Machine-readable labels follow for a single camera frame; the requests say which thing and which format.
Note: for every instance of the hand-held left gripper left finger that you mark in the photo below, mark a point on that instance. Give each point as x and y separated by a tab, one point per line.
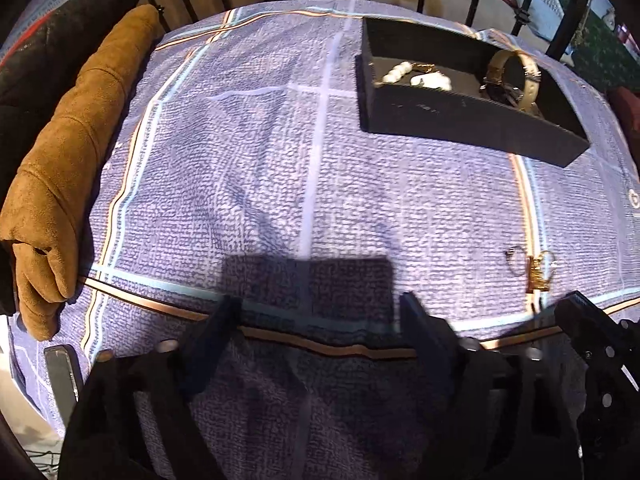
215	342

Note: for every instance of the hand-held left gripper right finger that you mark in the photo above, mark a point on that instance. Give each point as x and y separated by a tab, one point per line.
425	330

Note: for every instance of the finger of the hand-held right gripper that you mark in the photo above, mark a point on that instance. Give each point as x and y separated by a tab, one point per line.
585	325

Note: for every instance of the black rectangular box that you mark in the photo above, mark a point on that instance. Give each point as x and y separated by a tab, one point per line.
450	105

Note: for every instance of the gold wristwatch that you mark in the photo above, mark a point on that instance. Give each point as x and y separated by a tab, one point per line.
525	77

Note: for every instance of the black smartphone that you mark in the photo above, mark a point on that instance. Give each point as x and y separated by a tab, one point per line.
62	375

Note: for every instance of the blue plaid bedsheet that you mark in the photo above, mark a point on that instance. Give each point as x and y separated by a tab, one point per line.
260	170

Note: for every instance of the dark red blanket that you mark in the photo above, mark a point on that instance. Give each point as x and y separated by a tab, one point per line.
626	107

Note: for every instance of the brown suede garment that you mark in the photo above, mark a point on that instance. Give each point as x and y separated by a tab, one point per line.
65	160

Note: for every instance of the green patterned carpet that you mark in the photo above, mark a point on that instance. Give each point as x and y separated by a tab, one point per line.
607	52

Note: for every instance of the black puffer jacket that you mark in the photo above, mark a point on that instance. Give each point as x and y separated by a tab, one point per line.
45	50

